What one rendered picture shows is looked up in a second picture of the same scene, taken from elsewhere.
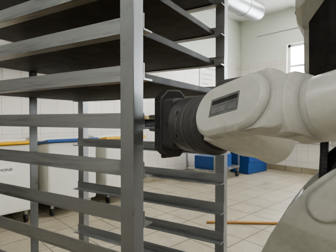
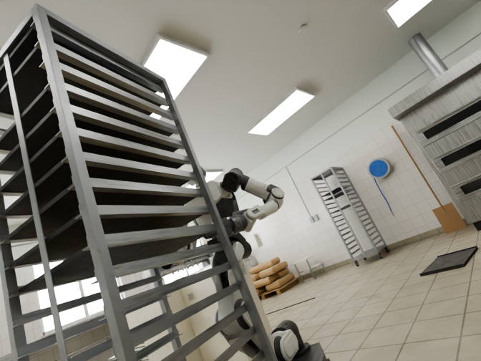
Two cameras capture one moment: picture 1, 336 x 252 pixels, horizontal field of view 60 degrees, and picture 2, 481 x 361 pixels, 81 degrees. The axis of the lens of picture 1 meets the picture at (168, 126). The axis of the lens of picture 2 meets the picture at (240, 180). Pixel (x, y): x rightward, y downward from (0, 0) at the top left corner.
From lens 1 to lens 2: 1.46 m
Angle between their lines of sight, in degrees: 98
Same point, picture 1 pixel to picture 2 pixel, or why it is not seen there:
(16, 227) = (182, 315)
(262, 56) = not seen: outside the picture
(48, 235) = (205, 301)
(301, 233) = not seen: hidden behind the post
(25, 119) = (164, 231)
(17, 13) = (137, 166)
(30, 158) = (177, 256)
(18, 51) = (144, 189)
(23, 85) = (156, 210)
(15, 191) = (172, 286)
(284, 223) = not seen: hidden behind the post
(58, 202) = (202, 276)
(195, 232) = (164, 340)
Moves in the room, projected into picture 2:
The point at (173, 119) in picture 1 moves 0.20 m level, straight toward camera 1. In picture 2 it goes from (237, 220) to (274, 205)
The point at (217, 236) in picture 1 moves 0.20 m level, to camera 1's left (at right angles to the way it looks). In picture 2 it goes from (175, 333) to (165, 343)
